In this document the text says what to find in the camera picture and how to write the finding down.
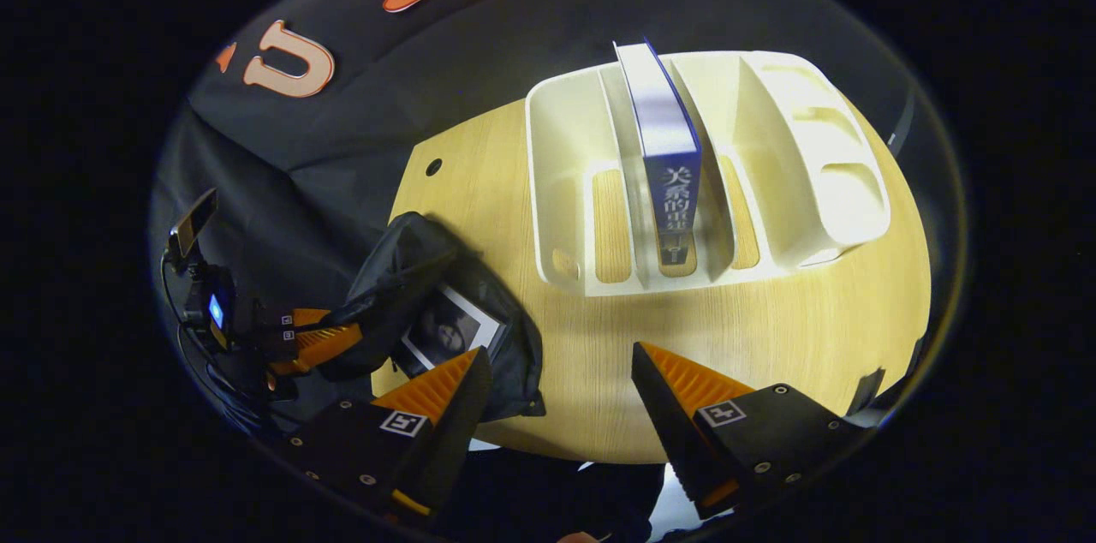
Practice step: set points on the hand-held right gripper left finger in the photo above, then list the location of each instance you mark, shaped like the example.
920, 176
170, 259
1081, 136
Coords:
454, 432

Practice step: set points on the black schoolbag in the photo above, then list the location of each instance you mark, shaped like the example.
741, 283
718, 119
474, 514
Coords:
402, 269

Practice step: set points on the black table clamp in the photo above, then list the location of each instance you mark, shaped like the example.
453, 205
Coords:
869, 389

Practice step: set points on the plain black curtain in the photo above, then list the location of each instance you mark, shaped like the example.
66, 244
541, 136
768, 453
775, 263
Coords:
282, 217

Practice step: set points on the grey book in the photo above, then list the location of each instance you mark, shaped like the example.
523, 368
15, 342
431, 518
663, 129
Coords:
445, 329

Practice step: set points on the blue book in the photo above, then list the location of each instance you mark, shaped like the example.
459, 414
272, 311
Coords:
668, 140

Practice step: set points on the thin grey pole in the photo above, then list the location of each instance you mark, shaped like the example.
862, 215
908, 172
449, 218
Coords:
901, 130

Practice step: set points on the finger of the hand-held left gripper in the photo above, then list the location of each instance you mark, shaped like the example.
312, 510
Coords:
295, 319
321, 348

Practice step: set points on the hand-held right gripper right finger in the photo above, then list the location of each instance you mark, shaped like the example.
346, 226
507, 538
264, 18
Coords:
664, 427

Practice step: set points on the white bookshelf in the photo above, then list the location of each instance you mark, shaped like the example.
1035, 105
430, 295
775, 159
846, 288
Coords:
796, 149

